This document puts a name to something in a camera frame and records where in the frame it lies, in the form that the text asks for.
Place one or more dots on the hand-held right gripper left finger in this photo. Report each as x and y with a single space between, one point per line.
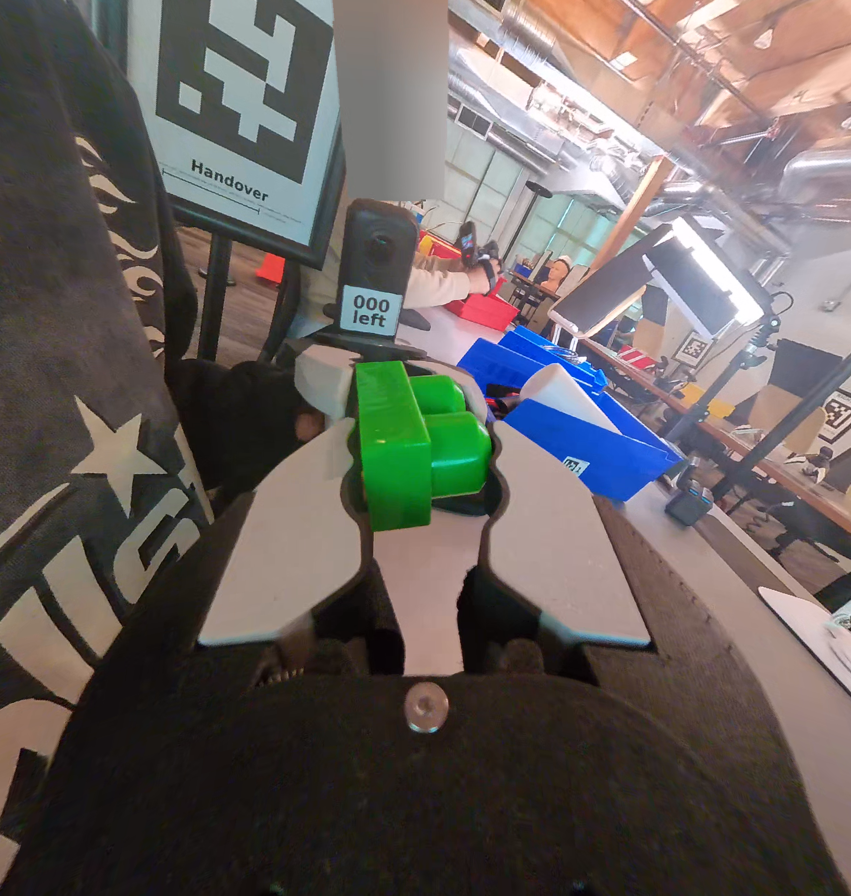
285 560

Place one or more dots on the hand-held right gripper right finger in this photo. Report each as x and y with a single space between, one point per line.
565 560

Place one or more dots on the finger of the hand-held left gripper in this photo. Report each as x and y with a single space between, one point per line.
327 385
478 399

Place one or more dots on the green cross-shaped plastic block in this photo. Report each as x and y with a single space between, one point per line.
397 462

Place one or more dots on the blue plastic storage bin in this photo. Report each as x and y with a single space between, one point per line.
509 353
607 455

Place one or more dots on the orange traffic cone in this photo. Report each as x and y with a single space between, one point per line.
271 271

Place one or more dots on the small black device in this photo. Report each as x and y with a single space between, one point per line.
688 500

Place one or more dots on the black panel with pale edge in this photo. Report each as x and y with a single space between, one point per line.
607 287

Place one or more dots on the black disc floor stand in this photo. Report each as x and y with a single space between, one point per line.
539 187

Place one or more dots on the studio light panel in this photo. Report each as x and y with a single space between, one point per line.
698 287

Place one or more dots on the black framed marker sign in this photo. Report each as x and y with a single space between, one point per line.
187 70

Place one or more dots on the silver ventilation duct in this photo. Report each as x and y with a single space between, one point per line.
530 42

